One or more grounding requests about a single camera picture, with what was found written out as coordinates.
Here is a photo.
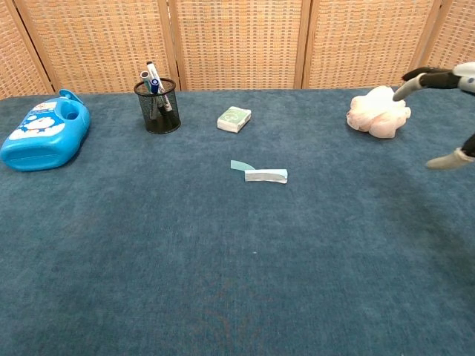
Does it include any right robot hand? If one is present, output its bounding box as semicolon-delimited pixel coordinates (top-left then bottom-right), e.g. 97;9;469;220
393;62;475;171

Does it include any light blue rectangular block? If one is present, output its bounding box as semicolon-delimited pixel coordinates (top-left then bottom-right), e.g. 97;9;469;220
244;168;289;185

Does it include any light blue peel strip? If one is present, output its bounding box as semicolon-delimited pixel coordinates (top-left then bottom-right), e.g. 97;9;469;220
229;159;257;173

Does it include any pink white plush toy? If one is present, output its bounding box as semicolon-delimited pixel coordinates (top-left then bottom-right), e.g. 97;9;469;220
346;85;412;139

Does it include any woven bamboo folding screen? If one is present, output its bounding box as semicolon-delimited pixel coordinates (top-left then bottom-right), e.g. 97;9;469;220
0;0;475;101

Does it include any green white tissue pack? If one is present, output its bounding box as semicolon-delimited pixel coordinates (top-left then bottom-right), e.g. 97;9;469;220
217;105;252;134

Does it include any black mesh pen holder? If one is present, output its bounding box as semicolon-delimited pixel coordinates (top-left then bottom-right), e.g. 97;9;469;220
133;77;182;134

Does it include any blue table cloth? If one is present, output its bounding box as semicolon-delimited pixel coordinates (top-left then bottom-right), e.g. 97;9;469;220
0;88;475;356

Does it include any white marker black cap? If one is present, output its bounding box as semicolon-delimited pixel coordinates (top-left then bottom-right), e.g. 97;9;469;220
145;61;174;114

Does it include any blue cartoon plastic bottle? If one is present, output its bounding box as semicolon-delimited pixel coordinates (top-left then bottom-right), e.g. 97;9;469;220
0;88;91;172

